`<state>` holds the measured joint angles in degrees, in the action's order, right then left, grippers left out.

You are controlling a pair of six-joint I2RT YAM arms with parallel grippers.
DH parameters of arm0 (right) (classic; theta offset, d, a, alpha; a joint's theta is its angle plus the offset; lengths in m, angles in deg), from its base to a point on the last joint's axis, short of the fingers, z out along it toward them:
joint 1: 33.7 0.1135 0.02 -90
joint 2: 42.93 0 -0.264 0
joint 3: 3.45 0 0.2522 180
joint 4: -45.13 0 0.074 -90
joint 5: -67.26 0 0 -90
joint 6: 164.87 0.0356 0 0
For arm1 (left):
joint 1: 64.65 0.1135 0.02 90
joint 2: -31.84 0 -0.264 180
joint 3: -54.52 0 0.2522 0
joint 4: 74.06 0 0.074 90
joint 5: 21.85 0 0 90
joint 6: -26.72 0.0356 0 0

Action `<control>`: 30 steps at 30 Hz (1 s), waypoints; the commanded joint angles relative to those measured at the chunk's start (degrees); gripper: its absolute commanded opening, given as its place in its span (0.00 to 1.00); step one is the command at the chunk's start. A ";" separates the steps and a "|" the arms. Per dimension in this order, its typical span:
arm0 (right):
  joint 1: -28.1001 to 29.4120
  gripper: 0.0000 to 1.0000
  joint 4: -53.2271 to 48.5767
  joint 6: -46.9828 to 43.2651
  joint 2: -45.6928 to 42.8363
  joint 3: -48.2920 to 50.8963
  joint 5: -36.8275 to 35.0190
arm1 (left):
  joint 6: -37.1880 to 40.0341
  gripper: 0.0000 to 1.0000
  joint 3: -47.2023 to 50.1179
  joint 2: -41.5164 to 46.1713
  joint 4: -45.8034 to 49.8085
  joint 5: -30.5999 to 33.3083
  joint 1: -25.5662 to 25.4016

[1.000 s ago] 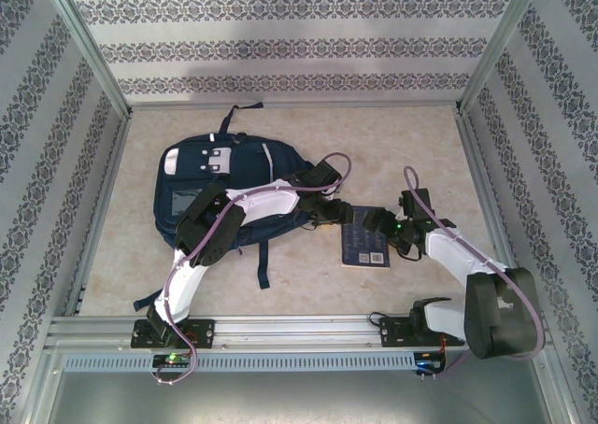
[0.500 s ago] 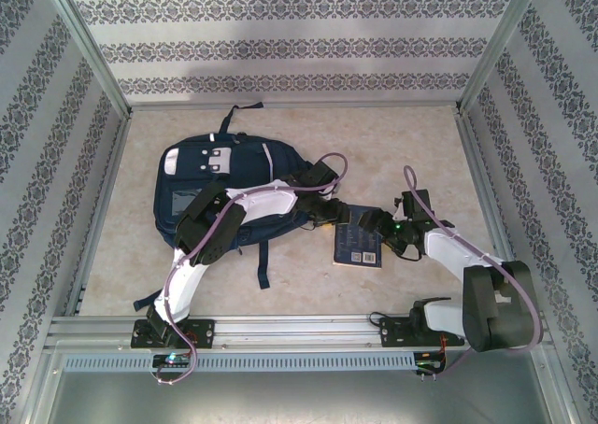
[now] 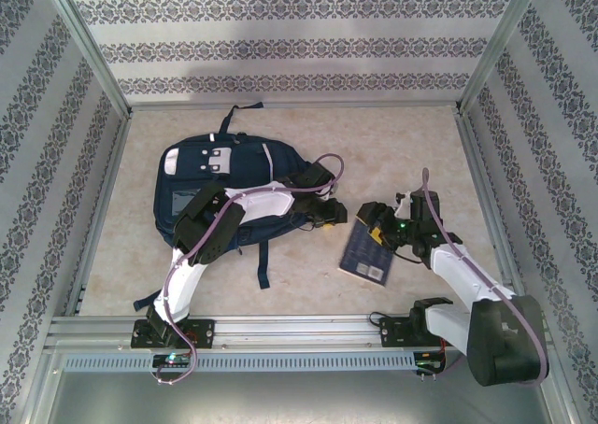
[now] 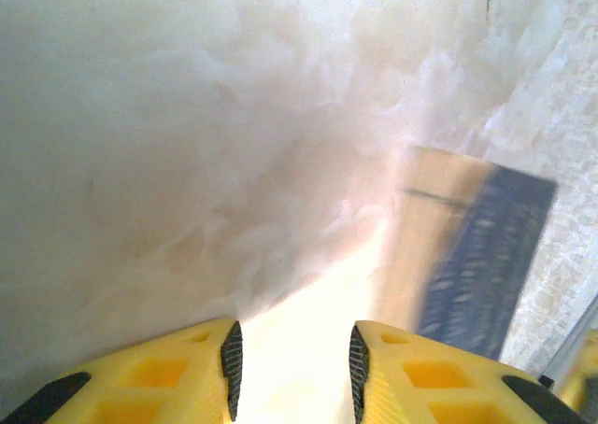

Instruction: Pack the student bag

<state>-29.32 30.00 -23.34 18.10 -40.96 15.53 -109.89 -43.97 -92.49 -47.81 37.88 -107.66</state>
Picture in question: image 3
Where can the dark blue book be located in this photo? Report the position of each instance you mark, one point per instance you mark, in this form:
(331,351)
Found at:
(364,260)

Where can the navy blue backpack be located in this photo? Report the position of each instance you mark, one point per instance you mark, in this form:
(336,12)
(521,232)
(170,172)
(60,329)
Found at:
(243,162)

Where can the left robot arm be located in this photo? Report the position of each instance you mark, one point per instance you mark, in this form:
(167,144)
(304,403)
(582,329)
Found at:
(187,279)

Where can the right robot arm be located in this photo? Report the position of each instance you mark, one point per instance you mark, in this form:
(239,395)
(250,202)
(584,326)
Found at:
(504,344)

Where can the small controller board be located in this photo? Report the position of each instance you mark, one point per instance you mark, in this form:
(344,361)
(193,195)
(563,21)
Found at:
(173,360)
(427,363)

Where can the grey metal sheet panel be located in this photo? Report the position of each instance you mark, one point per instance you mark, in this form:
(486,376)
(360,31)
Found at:
(299,400)

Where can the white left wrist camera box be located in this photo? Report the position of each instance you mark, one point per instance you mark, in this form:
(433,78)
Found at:
(332,188)

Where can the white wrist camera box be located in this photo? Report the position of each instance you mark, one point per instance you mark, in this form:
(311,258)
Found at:
(332,188)
(402,200)

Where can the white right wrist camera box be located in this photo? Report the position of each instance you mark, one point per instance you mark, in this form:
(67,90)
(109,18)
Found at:
(402,200)

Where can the aluminium frame rail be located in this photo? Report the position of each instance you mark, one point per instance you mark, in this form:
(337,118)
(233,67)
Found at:
(109,186)
(374,106)
(481,172)

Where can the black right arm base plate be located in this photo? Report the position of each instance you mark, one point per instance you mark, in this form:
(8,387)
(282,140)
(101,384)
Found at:
(394,333)

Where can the aluminium mounting rail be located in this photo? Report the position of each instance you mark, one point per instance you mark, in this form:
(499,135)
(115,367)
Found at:
(299,330)

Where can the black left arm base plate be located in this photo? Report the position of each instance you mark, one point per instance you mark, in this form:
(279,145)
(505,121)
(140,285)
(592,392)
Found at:
(203,333)

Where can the aluminium corner post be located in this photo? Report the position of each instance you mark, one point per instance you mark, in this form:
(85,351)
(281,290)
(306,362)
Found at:
(500,46)
(89,50)

